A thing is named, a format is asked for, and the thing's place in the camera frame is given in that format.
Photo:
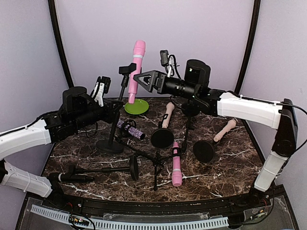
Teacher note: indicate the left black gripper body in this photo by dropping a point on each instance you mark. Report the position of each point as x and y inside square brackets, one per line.
[106, 117]

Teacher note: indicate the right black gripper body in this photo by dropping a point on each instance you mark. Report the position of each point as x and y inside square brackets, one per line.
[162, 76]

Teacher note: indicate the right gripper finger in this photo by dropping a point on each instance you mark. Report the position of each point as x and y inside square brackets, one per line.
[145, 74]
[145, 82]

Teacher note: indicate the pink microphone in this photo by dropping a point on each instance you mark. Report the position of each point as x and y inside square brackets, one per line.
[176, 172]
[138, 54]

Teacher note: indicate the black round-base mic stand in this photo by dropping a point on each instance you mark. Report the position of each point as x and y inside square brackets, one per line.
[110, 146]

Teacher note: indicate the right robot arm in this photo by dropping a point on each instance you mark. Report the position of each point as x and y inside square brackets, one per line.
[276, 115]

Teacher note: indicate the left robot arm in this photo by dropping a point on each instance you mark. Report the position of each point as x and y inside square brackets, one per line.
[77, 111]

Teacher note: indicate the purple glitter microphone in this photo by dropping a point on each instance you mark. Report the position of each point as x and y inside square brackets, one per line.
[128, 128]

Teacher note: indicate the black empty mic stand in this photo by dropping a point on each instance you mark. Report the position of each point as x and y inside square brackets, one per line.
[189, 110]

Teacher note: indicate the black stand holding beige mic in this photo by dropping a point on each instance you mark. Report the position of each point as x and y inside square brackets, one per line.
[162, 138]

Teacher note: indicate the black stand front left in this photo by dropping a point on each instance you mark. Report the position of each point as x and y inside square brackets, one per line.
[133, 169]

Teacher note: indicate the black tripod mic stand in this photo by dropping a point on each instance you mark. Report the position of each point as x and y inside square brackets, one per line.
[157, 161]

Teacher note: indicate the black microphone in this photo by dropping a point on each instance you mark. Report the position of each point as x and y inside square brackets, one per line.
[70, 178]

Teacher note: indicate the beige microphone right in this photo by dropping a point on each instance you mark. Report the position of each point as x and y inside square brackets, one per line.
[230, 125]

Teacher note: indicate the pink microphone front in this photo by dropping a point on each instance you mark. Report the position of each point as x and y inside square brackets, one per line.
[176, 172]

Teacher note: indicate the green plate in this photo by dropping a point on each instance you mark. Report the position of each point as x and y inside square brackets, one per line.
[139, 107]

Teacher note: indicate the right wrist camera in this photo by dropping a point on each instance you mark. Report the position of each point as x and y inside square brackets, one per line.
[169, 62]

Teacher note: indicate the left black frame post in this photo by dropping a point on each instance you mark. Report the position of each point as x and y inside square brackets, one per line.
[59, 42]

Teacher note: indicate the black frame post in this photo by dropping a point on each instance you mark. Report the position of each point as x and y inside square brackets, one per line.
[59, 42]
[249, 45]

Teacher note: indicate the right black frame post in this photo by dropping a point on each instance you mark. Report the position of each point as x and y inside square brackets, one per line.
[249, 45]

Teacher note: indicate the white cable duct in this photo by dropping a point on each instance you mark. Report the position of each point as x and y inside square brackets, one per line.
[129, 222]

